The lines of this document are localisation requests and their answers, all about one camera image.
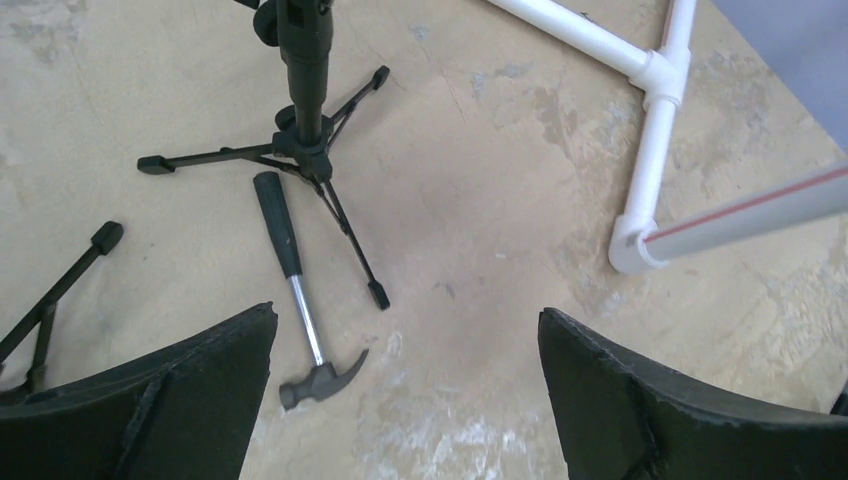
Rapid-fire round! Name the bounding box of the white PVC pipe frame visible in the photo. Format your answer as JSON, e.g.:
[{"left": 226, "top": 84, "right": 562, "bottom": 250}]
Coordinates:
[{"left": 495, "top": 1, "right": 847, "bottom": 274}]

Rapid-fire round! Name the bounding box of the black tripod stand shock mount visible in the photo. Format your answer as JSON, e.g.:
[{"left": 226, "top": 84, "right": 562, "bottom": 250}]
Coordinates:
[{"left": 137, "top": 1, "right": 390, "bottom": 310}]

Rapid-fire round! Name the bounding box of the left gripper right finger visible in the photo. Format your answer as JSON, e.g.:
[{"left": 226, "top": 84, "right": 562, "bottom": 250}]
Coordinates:
[{"left": 537, "top": 308, "right": 847, "bottom": 479}]

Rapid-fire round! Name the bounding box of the small claw hammer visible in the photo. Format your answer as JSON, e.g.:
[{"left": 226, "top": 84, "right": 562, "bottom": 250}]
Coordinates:
[{"left": 253, "top": 172, "right": 369, "bottom": 411}]

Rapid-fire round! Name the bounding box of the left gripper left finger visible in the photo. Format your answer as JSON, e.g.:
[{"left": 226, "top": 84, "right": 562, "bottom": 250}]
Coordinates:
[{"left": 1, "top": 303, "right": 277, "bottom": 479}]

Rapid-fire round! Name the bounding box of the black tripod stand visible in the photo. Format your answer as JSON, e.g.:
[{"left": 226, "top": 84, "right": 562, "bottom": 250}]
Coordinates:
[{"left": 1, "top": 221, "right": 124, "bottom": 405}]

